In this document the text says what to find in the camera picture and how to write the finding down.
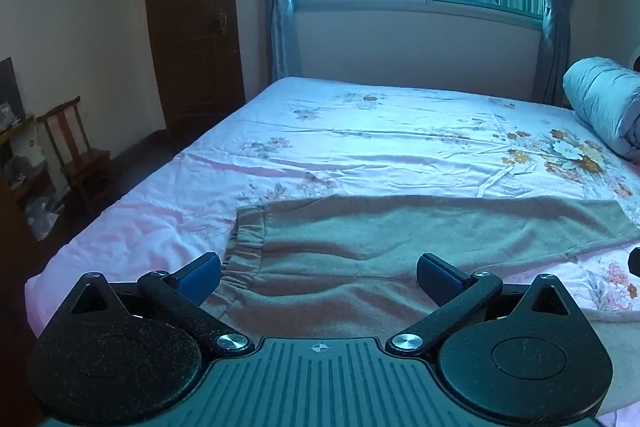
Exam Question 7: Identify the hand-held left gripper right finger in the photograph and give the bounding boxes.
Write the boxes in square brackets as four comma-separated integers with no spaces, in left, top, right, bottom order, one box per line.
[386,253,577,355]

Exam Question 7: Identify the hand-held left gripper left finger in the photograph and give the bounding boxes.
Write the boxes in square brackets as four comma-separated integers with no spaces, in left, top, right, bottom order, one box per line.
[69,252,255,356]

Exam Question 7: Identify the grey-brown pants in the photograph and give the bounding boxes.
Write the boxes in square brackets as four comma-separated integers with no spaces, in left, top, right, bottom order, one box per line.
[202,194,640,413]

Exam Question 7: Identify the small wooden chair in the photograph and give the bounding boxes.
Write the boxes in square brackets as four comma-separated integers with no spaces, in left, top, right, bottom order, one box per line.
[36,96,113,214]

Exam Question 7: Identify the rolled light quilt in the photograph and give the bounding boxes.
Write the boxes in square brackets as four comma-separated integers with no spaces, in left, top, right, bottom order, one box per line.
[562,56,640,158]

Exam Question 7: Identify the papers on floor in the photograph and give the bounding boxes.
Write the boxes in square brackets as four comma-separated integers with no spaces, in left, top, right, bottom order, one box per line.
[25,197,61,242]

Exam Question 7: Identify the bed with floral sheet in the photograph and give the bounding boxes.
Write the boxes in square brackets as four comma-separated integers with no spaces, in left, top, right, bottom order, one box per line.
[25,76,640,427]

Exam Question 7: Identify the white bag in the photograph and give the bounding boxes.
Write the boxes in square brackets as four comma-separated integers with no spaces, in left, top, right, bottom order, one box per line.
[12,127,48,168]

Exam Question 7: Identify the dark wooden wardrobe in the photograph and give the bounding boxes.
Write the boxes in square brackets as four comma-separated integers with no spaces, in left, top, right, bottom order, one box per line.
[142,0,246,142]

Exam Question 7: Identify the dark picture frame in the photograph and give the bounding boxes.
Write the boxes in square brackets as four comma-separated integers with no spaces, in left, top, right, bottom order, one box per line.
[0,57,26,130]

